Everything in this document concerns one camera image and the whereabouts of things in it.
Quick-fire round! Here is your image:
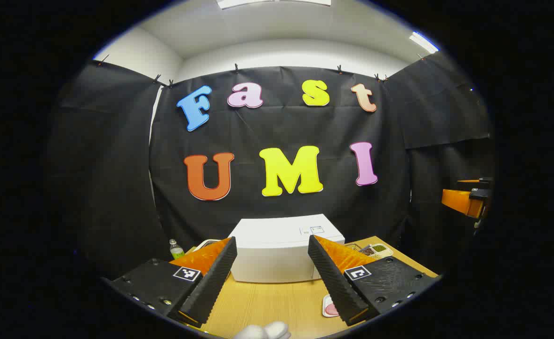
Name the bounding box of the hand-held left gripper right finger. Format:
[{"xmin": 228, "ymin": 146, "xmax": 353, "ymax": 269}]
[{"xmin": 308, "ymin": 235, "xmax": 441, "ymax": 327}]

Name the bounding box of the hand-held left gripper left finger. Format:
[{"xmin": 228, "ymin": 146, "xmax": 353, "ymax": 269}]
[{"xmin": 110, "ymin": 237, "xmax": 238, "ymax": 326}]

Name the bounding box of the white square plate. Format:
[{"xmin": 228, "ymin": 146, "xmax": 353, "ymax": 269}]
[{"xmin": 322, "ymin": 294, "xmax": 341, "ymax": 318}]

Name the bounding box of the white microwave oven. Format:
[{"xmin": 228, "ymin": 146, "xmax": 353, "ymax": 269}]
[{"xmin": 228, "ymin": 214, "xmax": 346, "ymax": 283}]

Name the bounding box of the white toaster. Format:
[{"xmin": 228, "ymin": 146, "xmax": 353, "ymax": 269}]
[{"xmin": 191, "ymin": 239, "xmax": 222, "ymax": 252}]

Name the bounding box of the white divided grain tray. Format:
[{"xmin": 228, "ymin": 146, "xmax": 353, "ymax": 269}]
[{"xmin": 358, "ymin": 243, "xmax": 394, "ymax": 260}]

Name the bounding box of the ceiling light panel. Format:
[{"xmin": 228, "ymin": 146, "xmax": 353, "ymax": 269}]
[
  {"xmin": 409, "ymin": 31, "xmax": 440, "ymax": 54},
  {"xmin": 217, "ymin": 0, "xmax": 332, "ymax": 10}
]

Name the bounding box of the black backdrop cloth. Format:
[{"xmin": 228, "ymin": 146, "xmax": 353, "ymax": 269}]
[{"xmin": 46, "ymin": 52, "xmax": 496, "ymax": 278}]

